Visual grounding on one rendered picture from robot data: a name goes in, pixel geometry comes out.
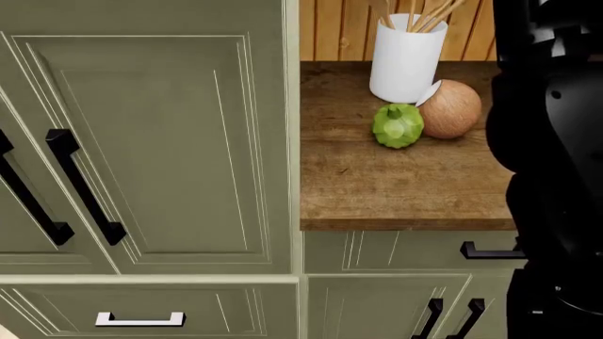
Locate green artichoke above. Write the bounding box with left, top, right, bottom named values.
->
left=372, top=102, right=425, bottom=150

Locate long black door handle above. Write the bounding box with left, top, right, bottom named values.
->
left=0, top=130, right=75, bottom=247
left=44, top=128, right=128, bottom=247

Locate white utensil holder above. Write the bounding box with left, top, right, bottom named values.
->
left=368, top=12, right=448, bottom=103

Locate olive base cabinet door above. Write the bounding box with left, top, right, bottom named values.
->
left=306, top=274, right=472, bottom=339
left=432, top=273, right=513, bottom=339

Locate brown coconut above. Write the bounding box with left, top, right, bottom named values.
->
left=415, top=79, right=483, bottom=140

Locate black drawer handle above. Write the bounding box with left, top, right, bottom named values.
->
left=460, top=240, right=527, bottom=261

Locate white drawer handle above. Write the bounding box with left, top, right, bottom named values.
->
left=94, top=311, right=186, bottom=328

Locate olive tall cabinet door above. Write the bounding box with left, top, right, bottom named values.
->
left=0, top=31, right=292, bottom=276
left=0, top=84, right=119, bottom=276

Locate olive wide drawer front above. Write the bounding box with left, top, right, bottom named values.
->
left=0, top=282, right=300, bottom=339

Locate short black door handle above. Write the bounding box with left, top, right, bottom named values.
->
left=446, top=298, right=486, bottom=339
left=410, top=298, right=445, bottom=339

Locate olive narrow drawer front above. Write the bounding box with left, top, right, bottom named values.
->
left=303, top=229, right=522, bottom=273

